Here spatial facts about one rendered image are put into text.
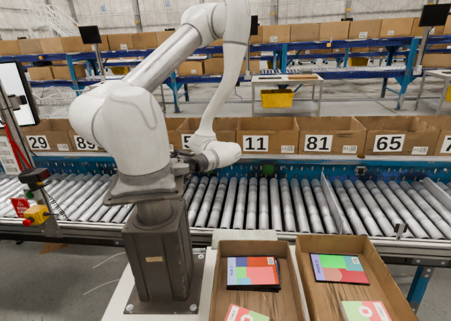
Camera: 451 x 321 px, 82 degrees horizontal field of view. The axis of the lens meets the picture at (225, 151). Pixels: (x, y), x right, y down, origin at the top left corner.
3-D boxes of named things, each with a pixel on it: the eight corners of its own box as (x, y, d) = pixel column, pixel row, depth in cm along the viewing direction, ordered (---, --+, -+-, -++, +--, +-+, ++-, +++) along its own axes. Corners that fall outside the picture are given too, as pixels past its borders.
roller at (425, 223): (435, 248, 115) (438, 240, 113) (385, 185, 162) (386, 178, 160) (447, 249, 114) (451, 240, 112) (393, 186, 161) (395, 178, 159)
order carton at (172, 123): (125, 153, 182) (119, 130, 175) (142, 138, 209) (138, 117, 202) (179, 154, 177) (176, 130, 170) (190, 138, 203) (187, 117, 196)
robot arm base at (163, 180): (190, 190, 74) (188, 173, 71) (110, 199, 72) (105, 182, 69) (189, 159, 90) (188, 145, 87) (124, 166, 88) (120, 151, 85)
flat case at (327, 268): (369, 287, 94) (370, 283, 93) (315, 283, 96) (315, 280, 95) (356, 257, 106) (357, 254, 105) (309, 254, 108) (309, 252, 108)
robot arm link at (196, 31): (78, 125, 70) (45, 112, 82) (115, 161, 82) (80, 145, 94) (226, -8, 103) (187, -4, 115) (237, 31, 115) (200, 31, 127)
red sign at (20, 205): (18, 218, 135) (8, 198, 130) (19, 217, 136) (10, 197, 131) (45, 219, 133) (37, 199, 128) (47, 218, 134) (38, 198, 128)
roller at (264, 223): (258, 238, 126) (258, 230, 124) (259, 182, 173) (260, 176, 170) (269, 239, 125) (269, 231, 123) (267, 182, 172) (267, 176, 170)
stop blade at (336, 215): (339, 235, 122) (341, 219, 119) (319, 183, 164) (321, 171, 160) (340, 235, 122) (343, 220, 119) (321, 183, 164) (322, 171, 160)
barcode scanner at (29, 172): (47, 192, 118) (36, 172, 114) (25, 194, 121) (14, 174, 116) (57, 184, 124) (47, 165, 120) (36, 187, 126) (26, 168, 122)
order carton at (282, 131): (236, 154, 171) (235, 130, 164) (239, 138, 198) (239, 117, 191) (297, 155, 166) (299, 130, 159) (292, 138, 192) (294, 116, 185)
